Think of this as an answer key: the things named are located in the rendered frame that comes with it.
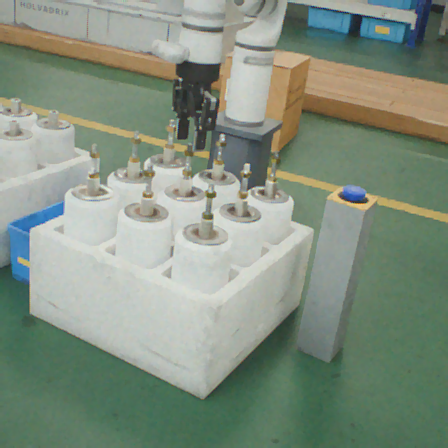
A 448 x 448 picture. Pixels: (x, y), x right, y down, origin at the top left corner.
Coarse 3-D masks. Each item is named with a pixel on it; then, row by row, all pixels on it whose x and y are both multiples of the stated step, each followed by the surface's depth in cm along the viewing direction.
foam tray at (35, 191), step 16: (80, 160) 151; (0, 176) 137; (32, 176) 139; (48, 176) 142; (64, 176) 146; (80, 176) 151; (0, 192) 131; (16, 192) 135; (32, 192) 139; (48, 192) 143; (64, 192) 148; (0, 208) 132; (16, 208) 136; (32, 208) 141; (0, 224) 134; (0, 240) 135; (0, 256) 137
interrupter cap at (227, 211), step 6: (228, 204) 119; (234, 204) 120; (222, 210) 117; (228, 210) 117; (234, 210) 118; (252, 210) 118; (258, 210) 118; (228, 216) 114; (234, 216) 115; (240, 216) 116; (246, 216) 116; (252, 216) 116; (258, 216) 116; (240, 222) 114; (246, 222) 114
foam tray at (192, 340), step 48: (48, 240) 115; (288, 240) 126; (48, 288) 119; (96, 288) 113; (144, 288) 107; (240, 288) 108; (288, 288) 129; (96, 336) 117; (144, 336) 111; (192, 336) 105; (240, 336) 114; (192, 384) 108
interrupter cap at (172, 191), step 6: (174, 186) 124; (192, 186) 125; (168, 192) 121; (174, 192) 122; (192, 192) 123; (198, 192) 123; (174, 198) 119; (180, 198) 119; (186, 198) 119; (192, 198) 120; (198, 198) 120
